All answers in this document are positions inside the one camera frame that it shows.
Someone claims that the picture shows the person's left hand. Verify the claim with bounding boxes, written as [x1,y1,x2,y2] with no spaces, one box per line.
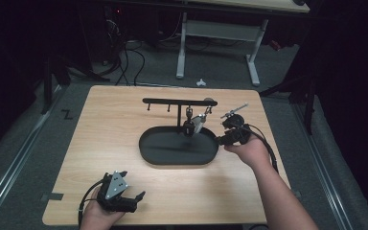
[80,194,127,230]

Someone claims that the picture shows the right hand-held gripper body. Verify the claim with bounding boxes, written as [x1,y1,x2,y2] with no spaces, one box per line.
[219,102,254,147]

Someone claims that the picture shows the black floor cables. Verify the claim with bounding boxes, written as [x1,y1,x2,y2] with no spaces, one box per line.
[101,18,147,86]

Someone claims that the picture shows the black key rack with tray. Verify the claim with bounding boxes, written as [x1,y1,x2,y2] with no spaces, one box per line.
[138,97,220,167]

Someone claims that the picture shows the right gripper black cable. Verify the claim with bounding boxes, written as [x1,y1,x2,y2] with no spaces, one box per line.
[235,123,280,174]

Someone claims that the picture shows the white-legged desk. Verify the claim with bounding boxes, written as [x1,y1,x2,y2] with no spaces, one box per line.
[175,0,311,87]

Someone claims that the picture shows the black strap keychain with clasp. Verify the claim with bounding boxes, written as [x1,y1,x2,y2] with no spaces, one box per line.
[182,106,196,137]

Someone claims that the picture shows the person's right hand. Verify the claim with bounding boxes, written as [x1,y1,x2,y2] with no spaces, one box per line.
[223,133,271,171]

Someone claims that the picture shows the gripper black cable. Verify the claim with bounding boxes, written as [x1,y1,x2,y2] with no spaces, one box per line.
[235,123,280,174]
[77,179,105,230]

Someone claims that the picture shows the dark metal stand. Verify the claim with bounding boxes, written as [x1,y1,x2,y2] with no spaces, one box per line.
[39,56,111,115]
[258,71,318,136]

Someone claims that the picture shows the silver car key with carabiner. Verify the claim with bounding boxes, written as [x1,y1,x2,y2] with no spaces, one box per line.
[194,105,214,135]

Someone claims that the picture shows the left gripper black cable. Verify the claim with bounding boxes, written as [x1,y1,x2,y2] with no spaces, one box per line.
[77,179,105,230]

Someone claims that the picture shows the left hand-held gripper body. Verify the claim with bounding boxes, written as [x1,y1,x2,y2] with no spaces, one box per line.
[96,170,139,214]

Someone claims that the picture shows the metal floor rail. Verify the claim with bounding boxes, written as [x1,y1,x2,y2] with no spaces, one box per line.
[0,85,63,222]
[290,101,355,230]

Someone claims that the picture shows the black tape floor mark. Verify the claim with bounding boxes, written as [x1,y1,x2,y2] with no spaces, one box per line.
[60,108,75,121]

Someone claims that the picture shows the grey tape strip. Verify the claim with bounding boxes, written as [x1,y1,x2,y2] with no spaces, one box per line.
[40,192,64,202]

